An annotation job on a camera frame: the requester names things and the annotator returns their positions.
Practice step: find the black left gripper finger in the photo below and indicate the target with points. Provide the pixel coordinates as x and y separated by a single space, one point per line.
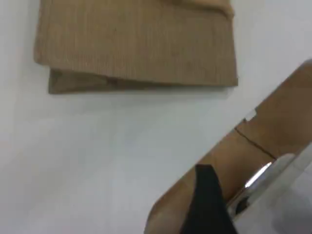
207 204

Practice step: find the brown jute tote bag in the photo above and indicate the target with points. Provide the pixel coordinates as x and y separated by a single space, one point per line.
136 44

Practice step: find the shiny metal tube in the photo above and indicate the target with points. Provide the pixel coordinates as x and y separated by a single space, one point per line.
253 181

